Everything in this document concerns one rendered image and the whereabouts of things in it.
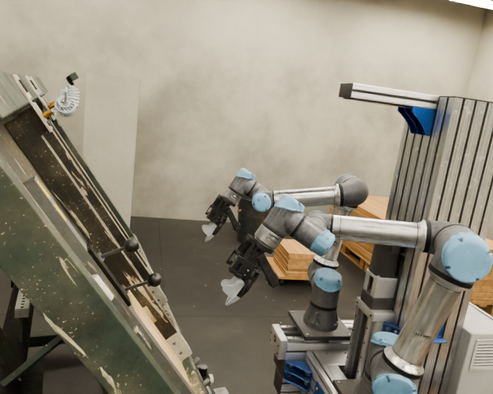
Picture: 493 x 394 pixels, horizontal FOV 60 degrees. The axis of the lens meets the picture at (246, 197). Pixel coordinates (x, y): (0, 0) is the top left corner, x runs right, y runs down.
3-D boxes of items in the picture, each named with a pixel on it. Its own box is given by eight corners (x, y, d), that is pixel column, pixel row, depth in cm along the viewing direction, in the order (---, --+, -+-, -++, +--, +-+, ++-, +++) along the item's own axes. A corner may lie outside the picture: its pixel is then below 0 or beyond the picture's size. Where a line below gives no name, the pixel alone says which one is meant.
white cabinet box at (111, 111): (127, 246, 537) (139, 79, 494) (78, 244, 523) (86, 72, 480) (129, 231, 594) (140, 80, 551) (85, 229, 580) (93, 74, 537)
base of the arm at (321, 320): (329, 313, 195) (332, 294, 193) (343, 331, 181) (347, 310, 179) (298, 313, 192) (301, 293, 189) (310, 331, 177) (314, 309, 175)
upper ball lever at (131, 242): (96, 268, 113) (138, 252, 109) (88, 257, 111) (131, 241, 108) (102, 259, 116) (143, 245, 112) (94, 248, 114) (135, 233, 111)
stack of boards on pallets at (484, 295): (498, 317, 470) (517, 251, 454) (416, 316, 445) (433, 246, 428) (383, 242, 703) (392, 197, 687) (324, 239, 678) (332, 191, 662)
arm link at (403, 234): (469, 217, 128) (305, 202, 138) (480, 226, 117) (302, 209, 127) (464, 254, 130) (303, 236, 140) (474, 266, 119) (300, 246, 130)
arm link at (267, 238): (278, 233, 127) (286, 242, 119) (270, 245, 127) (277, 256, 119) (259, 220, 125) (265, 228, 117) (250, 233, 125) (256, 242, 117)
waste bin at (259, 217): (272, 247, 606) (278, 203, 593) (235, 245, 593) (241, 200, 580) (262, 235, 658) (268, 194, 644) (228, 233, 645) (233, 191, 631)
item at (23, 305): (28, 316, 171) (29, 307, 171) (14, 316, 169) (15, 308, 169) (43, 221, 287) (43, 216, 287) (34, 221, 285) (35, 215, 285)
